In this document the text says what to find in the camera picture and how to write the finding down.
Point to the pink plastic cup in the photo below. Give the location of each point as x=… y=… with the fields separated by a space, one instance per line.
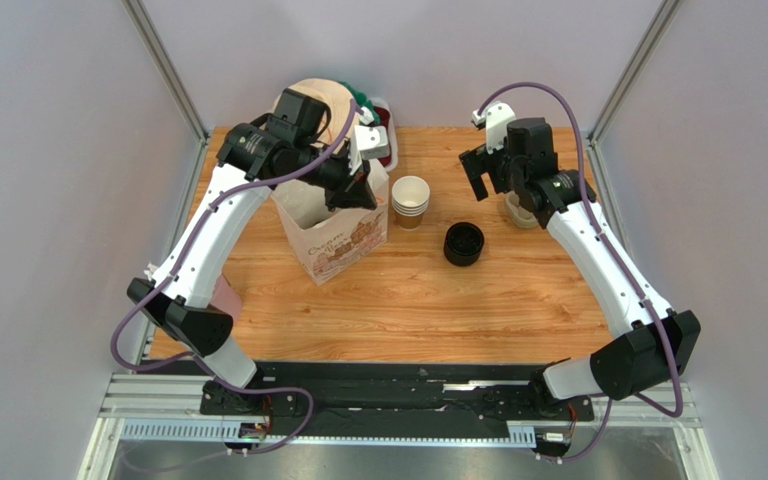
x=226 y=298

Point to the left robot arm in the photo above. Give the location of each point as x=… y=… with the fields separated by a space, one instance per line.
x=253 y=160

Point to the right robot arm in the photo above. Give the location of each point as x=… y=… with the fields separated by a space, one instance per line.
x=652 y=342

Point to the green cloth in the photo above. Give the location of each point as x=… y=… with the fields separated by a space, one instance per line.
x=364 y=100

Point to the white paper bag orange handles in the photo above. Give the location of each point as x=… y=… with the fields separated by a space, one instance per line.
x=327 y=243

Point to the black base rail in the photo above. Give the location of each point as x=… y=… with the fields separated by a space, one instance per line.
x=393 y=400

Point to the beige bucket hat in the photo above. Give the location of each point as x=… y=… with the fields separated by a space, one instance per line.
x=337 y=97

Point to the stack of black lids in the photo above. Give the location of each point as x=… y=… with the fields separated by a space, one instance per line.
x=463 y=244

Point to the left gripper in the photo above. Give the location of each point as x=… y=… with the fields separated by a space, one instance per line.
x=355 y=193

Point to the stack of paper cups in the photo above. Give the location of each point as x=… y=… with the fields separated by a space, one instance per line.
x=410 y=197

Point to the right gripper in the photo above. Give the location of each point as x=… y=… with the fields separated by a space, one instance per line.
x=485 y=166

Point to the white plastic basket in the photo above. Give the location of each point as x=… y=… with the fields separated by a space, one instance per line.
x=389 y=162

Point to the dark red cloth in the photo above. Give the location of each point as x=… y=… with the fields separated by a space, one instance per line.
x=384 y=116

